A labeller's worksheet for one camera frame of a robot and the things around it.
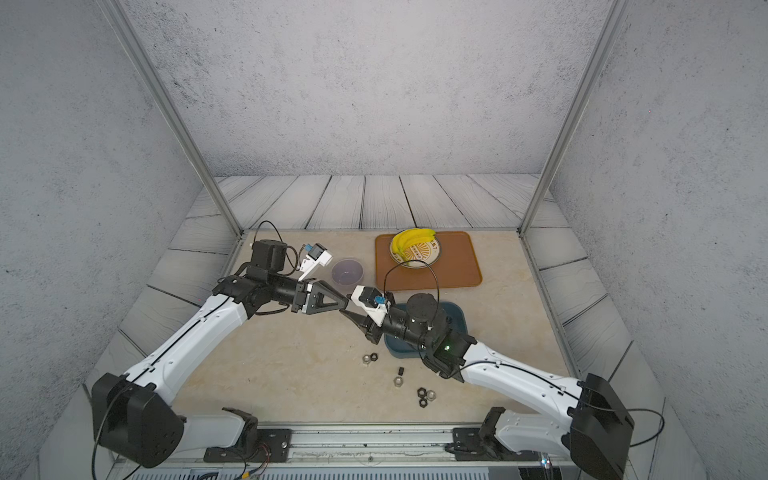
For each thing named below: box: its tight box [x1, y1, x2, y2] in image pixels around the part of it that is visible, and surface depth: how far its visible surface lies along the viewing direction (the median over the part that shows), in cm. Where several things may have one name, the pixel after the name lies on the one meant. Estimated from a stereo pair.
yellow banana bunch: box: [391, 228, 437, 266], surface depth 114 cm
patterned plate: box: [389, 234, 441, 269], surface depth 114 cm
